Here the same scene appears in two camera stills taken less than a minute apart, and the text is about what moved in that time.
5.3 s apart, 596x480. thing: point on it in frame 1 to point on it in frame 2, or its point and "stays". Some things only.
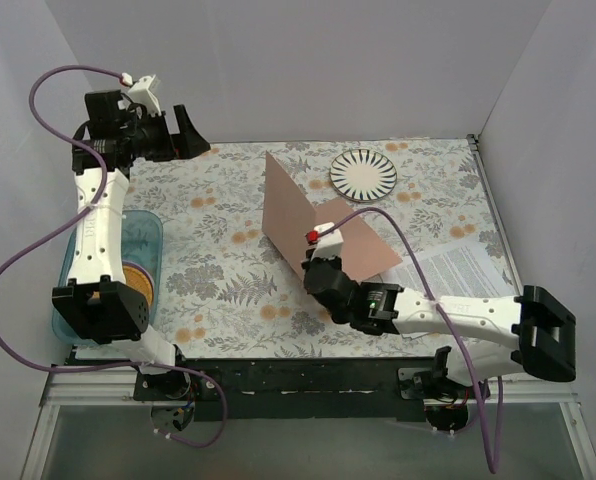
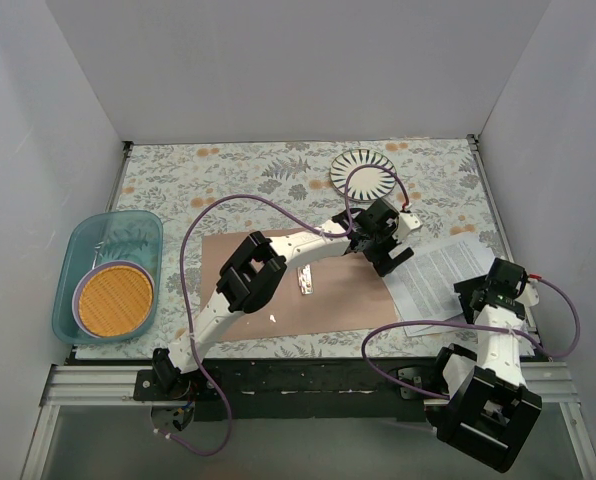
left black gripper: [176, 138] to [387, 256]
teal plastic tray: [143, 244] stays
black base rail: [386, 388] stays
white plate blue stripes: [363, 175] stays
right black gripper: [316, 279] to [471, 291]
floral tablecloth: [228, 292] stays
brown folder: [289, 219] to [319, 291]
